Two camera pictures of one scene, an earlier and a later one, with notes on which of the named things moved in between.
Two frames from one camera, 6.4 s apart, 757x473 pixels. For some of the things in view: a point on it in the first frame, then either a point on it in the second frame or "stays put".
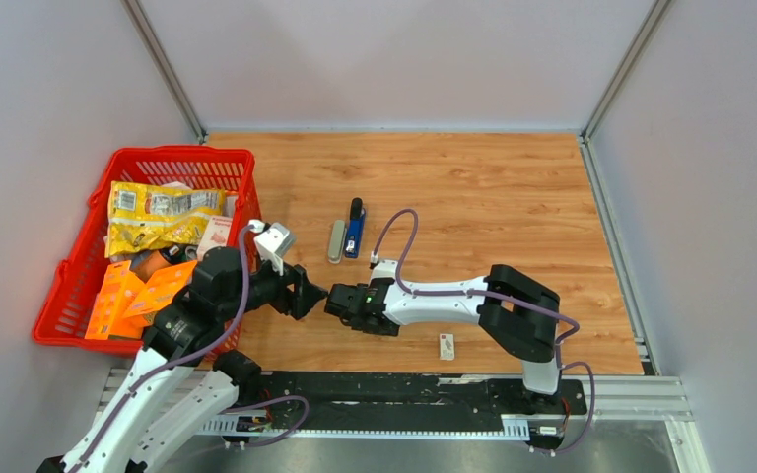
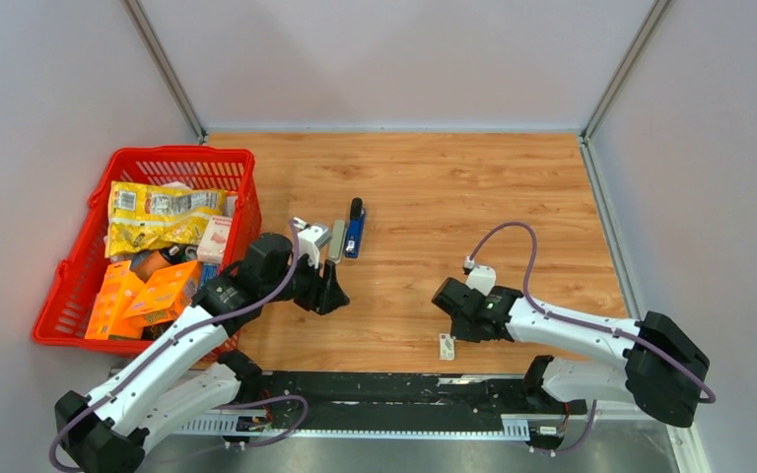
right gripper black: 390,332 -> 457,332
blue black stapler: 355,229 stays put
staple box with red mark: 447,347 stays put
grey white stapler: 337,241 stays put
